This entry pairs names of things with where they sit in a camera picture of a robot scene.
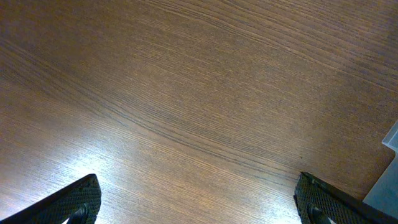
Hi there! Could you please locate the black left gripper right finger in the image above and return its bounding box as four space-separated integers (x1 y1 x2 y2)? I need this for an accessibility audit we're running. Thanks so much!
294 172 397 224

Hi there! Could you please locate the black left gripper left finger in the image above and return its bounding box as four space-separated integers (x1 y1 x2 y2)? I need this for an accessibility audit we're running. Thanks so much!
1 174 101 224

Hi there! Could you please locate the clear plastic storage bin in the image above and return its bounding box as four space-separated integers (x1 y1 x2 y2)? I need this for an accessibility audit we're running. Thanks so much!
363 122 398 218

